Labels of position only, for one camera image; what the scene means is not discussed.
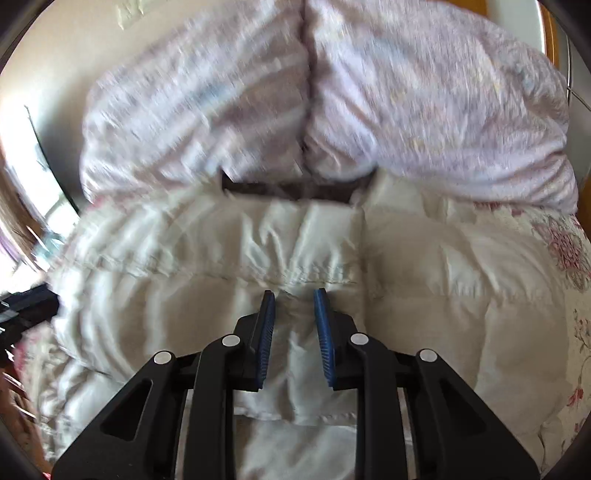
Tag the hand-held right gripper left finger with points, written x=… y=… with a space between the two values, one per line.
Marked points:
x=267 y=337

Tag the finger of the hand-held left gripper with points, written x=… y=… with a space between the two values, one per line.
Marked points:
x=32 y=309

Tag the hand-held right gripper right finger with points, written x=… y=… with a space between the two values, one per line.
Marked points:
x=324 y=337

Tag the cream puffer jacket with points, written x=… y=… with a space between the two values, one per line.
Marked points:
x=415 y=286

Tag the lilac crinkled pillow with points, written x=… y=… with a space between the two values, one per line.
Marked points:
x=429 y=115
x=194 y=106

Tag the floral bed sheet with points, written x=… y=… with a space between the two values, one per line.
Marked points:
x=575 y=323

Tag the wooden headboard with frosted panel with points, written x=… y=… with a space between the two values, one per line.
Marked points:
x=556 y=41

